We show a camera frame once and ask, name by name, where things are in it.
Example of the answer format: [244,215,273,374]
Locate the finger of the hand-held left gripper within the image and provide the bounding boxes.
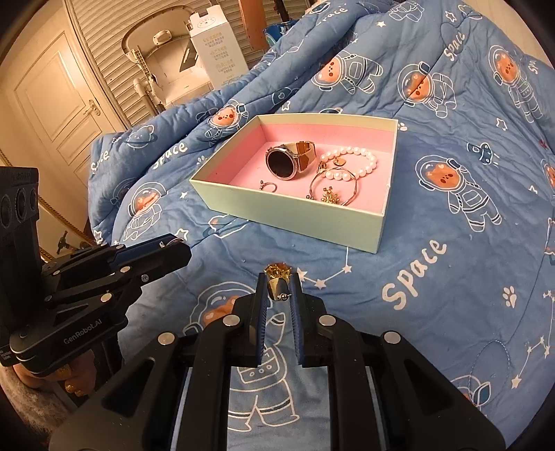
[45,240,192,330]
[41,233,183,289]

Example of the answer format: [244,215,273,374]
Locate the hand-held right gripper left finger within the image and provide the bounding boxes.
[49,272,272,451]

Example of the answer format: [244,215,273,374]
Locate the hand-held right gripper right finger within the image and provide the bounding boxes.
[288,273,508,451]

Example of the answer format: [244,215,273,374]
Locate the gold crown ring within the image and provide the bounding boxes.
[264,262,292,302]

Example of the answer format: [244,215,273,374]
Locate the green box with pink lining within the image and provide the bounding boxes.
[190,113,399,254]

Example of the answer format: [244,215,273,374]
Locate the gold bangle with charm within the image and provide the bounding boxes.
[309,162,360,206]

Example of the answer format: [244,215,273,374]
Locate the rose gold wrist watch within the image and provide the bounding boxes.
[265,139,319,180]

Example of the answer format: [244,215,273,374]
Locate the white pearl bracelet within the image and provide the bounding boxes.
[320,146,378,182]

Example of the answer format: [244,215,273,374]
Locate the person's left hand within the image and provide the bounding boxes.
[13,351,113,397]

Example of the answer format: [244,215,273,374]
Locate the blue astronaut printed blanket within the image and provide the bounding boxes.
[87,0,555,451]

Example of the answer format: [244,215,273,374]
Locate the cream panelled door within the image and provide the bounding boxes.
[0,30,128,174]

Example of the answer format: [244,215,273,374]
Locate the white high chair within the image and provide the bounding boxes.
[121,4,217,116]

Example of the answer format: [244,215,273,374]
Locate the louvered closet doors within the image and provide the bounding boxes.
[65,0,304,126]

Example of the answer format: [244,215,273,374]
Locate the tall white carton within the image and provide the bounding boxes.
[187,4,250,90]

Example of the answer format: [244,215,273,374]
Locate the pink board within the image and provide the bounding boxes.
[238,0,266,53]

